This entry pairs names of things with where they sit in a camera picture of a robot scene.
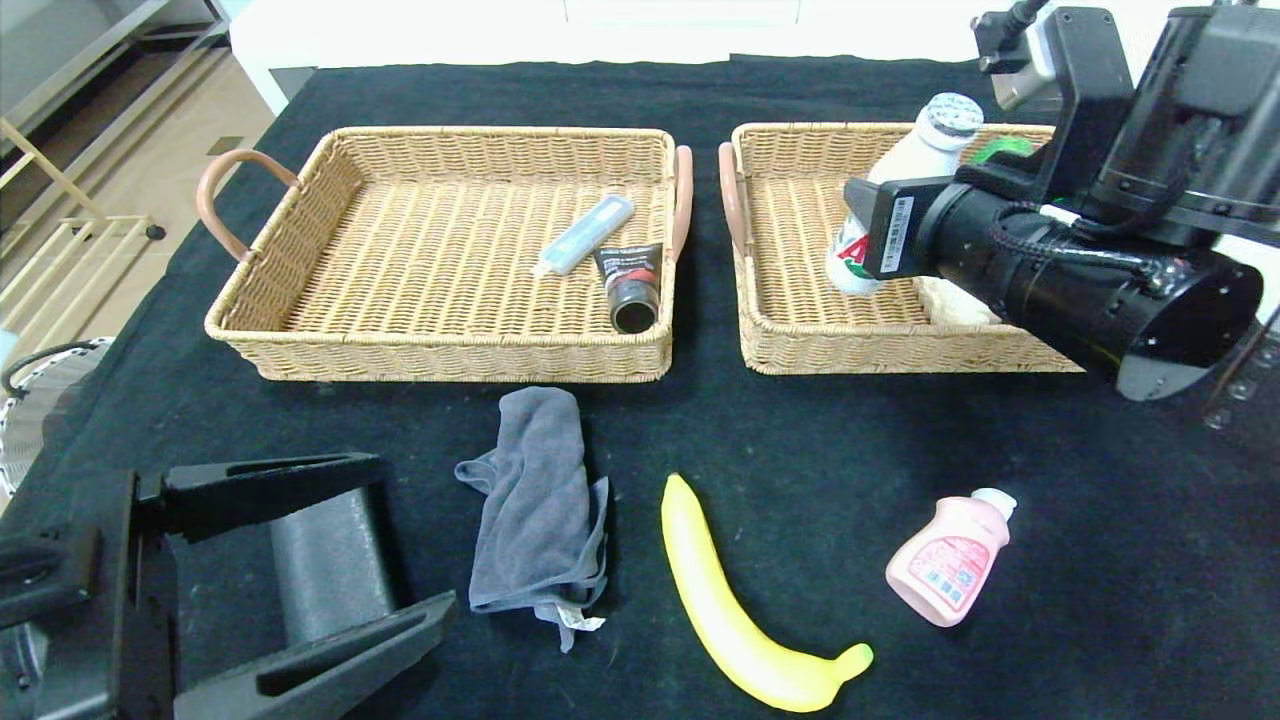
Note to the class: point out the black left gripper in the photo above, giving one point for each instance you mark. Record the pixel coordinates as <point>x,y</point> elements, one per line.
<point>128,580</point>

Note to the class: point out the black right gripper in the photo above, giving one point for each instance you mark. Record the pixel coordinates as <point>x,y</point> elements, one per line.
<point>893,237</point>

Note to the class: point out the white milk bottle green label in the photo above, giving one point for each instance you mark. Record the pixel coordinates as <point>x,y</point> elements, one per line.
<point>925,150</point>

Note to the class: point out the ridged toy bread loaf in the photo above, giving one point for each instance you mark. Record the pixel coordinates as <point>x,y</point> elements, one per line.
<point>950,300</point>

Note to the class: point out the grey cloth towel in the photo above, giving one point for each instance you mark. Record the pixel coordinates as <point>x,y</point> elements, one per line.
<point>540,500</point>

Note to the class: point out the pink bottle with white cap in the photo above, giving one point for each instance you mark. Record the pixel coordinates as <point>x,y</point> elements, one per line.
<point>945,565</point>

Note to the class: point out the yellow toy banana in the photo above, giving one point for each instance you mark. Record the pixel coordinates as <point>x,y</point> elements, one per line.
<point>720,600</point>

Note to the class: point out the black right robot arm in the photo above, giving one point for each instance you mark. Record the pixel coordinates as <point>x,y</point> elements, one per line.
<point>1100,290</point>

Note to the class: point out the black leather case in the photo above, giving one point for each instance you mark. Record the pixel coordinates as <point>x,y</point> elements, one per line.
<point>330,565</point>

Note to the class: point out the green toy fruit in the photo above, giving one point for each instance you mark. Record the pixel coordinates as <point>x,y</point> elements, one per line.
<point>1005,148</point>

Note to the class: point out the black tablecloth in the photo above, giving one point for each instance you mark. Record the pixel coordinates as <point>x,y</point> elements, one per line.
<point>900,430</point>

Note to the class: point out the black tube with red label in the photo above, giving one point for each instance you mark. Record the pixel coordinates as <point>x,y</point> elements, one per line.
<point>630,280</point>

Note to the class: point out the translucent grey flat tube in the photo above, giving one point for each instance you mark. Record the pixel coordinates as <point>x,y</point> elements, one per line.
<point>590,235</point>

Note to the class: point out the beige wooden rack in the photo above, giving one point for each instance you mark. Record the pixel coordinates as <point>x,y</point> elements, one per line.
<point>45,163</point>

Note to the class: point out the grey metal shelf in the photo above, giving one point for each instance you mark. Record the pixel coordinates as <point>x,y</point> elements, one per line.
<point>100,60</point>

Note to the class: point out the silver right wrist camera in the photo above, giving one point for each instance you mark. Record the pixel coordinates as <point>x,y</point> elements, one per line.
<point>1030,75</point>

